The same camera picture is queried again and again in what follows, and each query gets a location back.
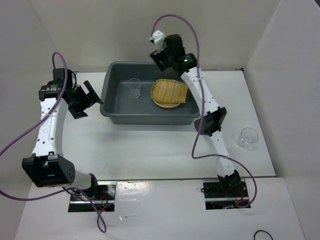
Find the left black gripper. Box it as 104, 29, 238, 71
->
67, 80, 103, 119

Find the woven bamboo tray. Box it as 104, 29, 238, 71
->
150, 78, 189, 104

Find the clear plastic cup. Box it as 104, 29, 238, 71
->
127, 78, 141, 99
237, 127, 259, 150

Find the tan round plate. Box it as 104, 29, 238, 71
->
153, 100, 180, 109

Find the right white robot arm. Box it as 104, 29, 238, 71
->
149, 30, 241, 197

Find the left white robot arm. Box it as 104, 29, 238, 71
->
22, 68, 102, 200

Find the grey plastic bin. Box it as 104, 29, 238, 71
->
99, 61, 204, 126

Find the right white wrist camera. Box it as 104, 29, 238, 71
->
149, 30, 166, 51

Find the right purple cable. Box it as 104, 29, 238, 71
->
152, 14, 258, 209

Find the purple cable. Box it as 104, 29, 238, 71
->
152, 14, 258, 209
0, 51, 108, 233

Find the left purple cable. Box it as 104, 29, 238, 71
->
0, 51, 108, 233

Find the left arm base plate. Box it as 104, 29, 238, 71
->
68, 181, 117, 213

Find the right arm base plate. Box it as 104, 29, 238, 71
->
200, 179, 250, 210

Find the black cable loop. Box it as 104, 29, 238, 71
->
254, 230, 275, 240

